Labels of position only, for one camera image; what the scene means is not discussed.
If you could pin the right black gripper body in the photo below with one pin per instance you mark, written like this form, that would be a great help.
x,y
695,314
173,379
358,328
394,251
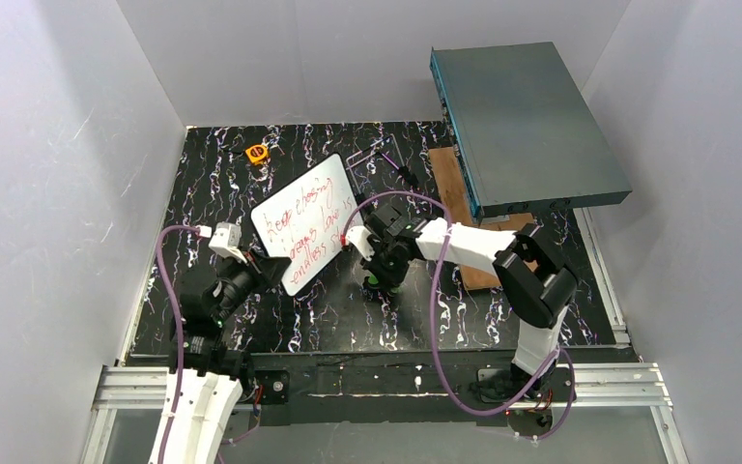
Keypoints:
x,y
370,240

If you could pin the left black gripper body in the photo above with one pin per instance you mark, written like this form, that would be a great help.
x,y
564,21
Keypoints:
x,y
260,267

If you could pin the small white whiteboard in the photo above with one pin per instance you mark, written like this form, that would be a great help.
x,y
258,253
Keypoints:
x,y
304,221

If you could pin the green bone-shaped eraser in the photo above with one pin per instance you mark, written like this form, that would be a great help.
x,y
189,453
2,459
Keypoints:
x,y
385,284

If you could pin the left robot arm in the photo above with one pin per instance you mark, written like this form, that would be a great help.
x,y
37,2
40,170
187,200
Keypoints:
x,y
205,378

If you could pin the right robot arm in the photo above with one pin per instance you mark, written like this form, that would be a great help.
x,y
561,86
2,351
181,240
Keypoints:
x,y
536,280

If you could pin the orange tape measure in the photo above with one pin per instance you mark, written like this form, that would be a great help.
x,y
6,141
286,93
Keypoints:
x,y
257,154

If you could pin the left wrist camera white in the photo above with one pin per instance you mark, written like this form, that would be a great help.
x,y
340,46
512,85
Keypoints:
x,y
224,241

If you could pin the metal wire whiteboard stand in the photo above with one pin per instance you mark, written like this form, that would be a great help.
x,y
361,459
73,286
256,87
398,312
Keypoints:
x,y
362,164

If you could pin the grey metal network switch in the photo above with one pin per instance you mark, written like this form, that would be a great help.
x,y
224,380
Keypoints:
x,y
522,133

